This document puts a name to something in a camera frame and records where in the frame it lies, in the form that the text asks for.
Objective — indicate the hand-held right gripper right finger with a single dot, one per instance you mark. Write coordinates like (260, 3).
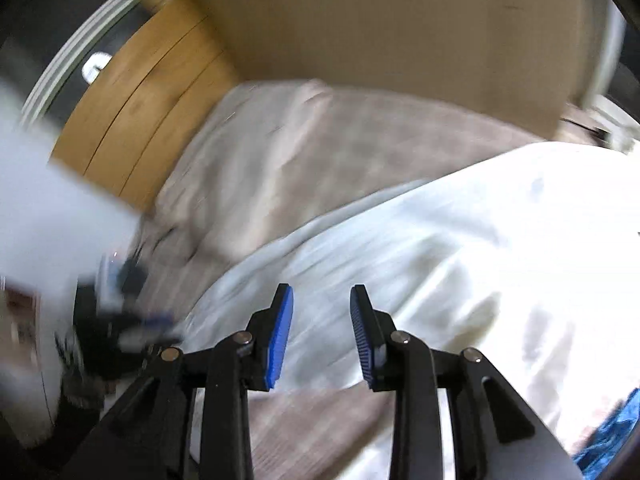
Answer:
(361, 335)

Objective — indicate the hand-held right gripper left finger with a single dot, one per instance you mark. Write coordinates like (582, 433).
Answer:
(280, 335)

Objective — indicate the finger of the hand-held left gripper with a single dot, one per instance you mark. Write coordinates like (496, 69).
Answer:
(150, 327)

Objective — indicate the pine plank board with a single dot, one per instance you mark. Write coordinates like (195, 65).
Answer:
(150, 100)

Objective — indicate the large plywood board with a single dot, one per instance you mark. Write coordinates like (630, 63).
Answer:
(375, 25)

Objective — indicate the folded cream garment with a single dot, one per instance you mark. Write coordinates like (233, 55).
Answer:
(240, 160)

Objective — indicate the white shirt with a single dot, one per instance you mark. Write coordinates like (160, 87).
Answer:
(450, 260)

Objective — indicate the blue jeans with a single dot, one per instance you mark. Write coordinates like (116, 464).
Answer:
(612, 435)

